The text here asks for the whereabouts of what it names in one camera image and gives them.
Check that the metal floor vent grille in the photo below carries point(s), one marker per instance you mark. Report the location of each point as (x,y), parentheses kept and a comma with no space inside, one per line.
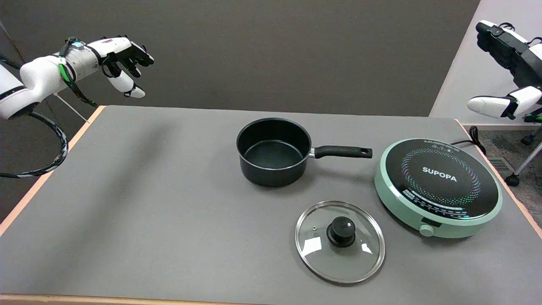
(500,164)

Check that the metal stand legs with casters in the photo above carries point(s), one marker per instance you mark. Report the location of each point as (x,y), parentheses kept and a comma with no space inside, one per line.
(527,161)

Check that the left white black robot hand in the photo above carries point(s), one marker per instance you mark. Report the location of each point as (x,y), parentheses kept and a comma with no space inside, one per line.
(114,46)

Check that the green round induction cooker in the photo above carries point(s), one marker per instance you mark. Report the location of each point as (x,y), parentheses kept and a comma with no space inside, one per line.
(440,182)

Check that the glass lid with black knob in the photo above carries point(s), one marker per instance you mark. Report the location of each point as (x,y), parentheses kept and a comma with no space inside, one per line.
(338,254)

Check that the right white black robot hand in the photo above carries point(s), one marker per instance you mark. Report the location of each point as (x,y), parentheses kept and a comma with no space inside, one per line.
(525,59)

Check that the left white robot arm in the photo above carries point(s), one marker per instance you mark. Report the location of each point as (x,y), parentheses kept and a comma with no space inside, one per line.
(38,76)

